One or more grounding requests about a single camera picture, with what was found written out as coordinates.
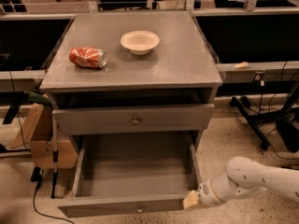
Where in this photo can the silver black tripod leg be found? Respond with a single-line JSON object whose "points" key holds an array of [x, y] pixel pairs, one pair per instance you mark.
{"points": [[55, 156]]}

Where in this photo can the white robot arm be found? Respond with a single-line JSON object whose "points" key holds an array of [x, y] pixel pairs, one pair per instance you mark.
{"points": [[243, 178]]}

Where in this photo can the cardboard box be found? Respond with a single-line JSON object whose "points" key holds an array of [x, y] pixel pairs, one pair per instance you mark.
{"points": [[36, 133]]}

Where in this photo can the green black handled tool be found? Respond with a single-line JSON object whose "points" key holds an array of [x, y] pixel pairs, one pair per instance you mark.
{"points": [[14, 100]]}

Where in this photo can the yellow foam padded gripper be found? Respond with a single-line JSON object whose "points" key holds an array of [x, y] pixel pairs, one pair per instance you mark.
{"points": [[206, 192]]}

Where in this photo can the grey drawer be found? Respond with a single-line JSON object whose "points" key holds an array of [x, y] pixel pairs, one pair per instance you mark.
{"points": [[134, 119], [133, 173]]}

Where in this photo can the grey top drawer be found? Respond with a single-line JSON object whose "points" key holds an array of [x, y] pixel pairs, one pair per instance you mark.
{"points": [[134, 119]]}

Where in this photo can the white paper bowl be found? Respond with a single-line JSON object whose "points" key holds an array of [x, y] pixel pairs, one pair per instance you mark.
{"points": [[140, 42]]}

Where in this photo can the grey wooden drawer cabinet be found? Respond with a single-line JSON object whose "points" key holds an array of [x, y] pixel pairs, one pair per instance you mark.
{"points": [[179, 71]]}

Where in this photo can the small foam scrap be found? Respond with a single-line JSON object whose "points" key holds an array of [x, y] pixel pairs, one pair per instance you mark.
{"points": [[241, 65]]}

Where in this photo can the black stand base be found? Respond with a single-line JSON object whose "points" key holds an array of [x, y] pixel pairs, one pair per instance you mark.
{"points": [[286, 119]]}

